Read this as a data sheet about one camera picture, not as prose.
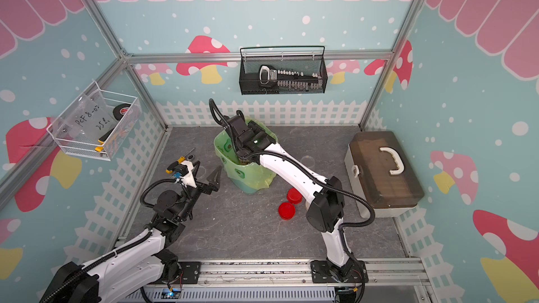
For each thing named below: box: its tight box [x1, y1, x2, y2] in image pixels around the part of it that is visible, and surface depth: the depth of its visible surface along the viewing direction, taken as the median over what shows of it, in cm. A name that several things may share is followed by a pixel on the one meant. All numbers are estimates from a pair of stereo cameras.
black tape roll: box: [112, 103, 132, 122], surface depth 81 cm
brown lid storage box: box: [343, 130, 425, 219], surface depth 85 cm
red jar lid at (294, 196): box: [286, 187, 303, 205], surface depth 93 cm
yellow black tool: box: [94, 126, 115, 153], surface depth 65 cm
